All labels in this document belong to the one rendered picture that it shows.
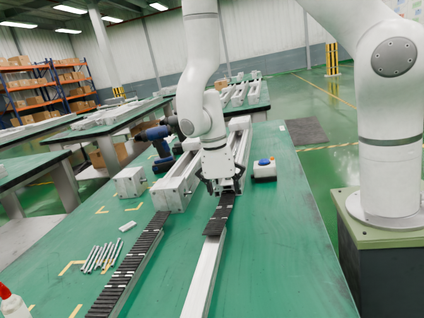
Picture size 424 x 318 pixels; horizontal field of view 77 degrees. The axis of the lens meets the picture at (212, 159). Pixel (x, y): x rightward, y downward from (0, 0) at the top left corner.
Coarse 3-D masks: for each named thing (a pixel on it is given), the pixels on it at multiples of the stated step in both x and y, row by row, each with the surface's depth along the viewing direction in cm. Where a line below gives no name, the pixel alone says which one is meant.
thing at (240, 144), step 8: (232, 136) 134; (240, 136) 142; (248, 136) 137; (232, 144) 129; (240, 144) 119; (248, 144) 130; (232, 152) 124; (240, 152) 109; (248, 152) 126; (240, 160) 101; (248, 160) 121; (216, 184) 93; (224, 184) 93; (232, 184) 92; (240, 184) 92; (216, 192) 97; (240, 192) 94
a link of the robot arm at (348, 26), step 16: (304, 0) 55; (320, 0) 53; (336, 0) 52; (352, 0) 52; (368, 0) 54; (320, 16) 55; (336, 16) 54; (352, 16) 55; (368, 16) 55; (384, 16) 55; (400, 16) 56; (336, 32) 58; (352, 32) 58; (352, 48) 60
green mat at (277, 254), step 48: (288, 144) 132; (96, 192) 122; (144, 192) 112; (288, 192) 88; (48, 240) 90; (96, 240) 84; (192, 240) 74; (240, 240) 70; (288, 240) 66; (48, 288) 67; (96, 288) 64; (144, 288) 61; (240, 288) 55; (288, 288) 53; (336, 288) 51
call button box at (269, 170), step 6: (258, 162) 102; (270, 162) 99; (258, 168) 97; (264, 168) 96; (270, 168) 96; (252, 174) 102; (258, 174) 98; (264, 174) 97; (270, 174) 97; (276, 174) 99; (258, 180) 99; (264, 180) 98; (270, 180) 98; (276, 180) 97
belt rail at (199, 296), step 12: (216, 240) 67; (204, 252) 64; (216, 252) 63; (204, 264) 60; (216, 264) 62; (204, 276) 56; (192, 288) 54; (204, 288) 53; (192, 300) 51; (204, 300) 51; (192, 312) 49; (204, 312) 49
